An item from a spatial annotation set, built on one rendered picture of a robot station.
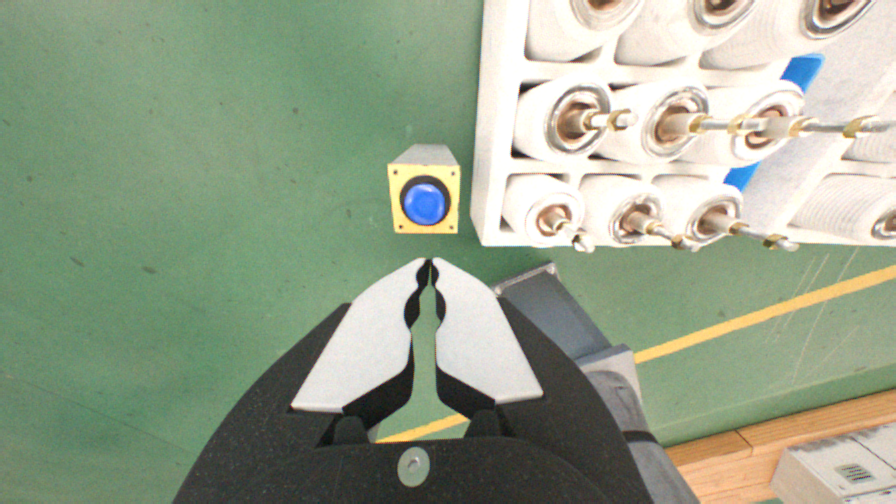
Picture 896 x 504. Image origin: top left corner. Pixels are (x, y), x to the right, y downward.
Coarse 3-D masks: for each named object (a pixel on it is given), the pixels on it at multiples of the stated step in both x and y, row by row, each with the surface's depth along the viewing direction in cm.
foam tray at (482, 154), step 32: (512, 0) 27; (512, 32) 29; (480, 64) 44; (512, 64) 30; (544, 64) 30; (576, 64) 30; (608, 64) 31; (672, 64) 33; (768, 64) 32; (480, 96) 44; (512, 96) 32; (480, 128) 44; (512, 128) 34; (480, 160) 44; (512, 160) 36; (608, 160) 37; (672, 160) 40; (480, 192) 44; (480, 224) 44
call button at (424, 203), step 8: (424, 184) 22; (408, 192) 22; (416, 192) 22; (424, 192) 22; (432, 192) 22; (440, 192) 23; (408, 200) 23; (416, 200) 22; (424, 200) 23; (432, 200) 23; (440, 200) 23; (408, 208) 23; (416, 208) 23; (424, 208) 23; (432, 208) 23; (440, 208) 23; (416, 216) 23; (424, 216) 23; (432, 216) 23; (440, 216) 23; (424, 224) 24
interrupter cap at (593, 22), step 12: (576, 0) 22; (588, 0) 22; (600, 0) 22; (612, 0) 22; (624, 0) 22; (636, 0) 22; (576, 12) 22; (588, 12) 23; (600, 12) 23; (612, 12) 23; (624, 12) 23; (588, 24) 23; (600, 24) 23; (612, 24) 23
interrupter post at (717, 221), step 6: (708, 216) 34; (714, 216) 33; (720, 216) 32; (726, 216) 32; (708, 222) 33; (714, 222) 33; (720, 222) 32; (726, 222) 31; (732, 222) 31; (714, 228) 33; (720, 228) 32; (726, 228) 31
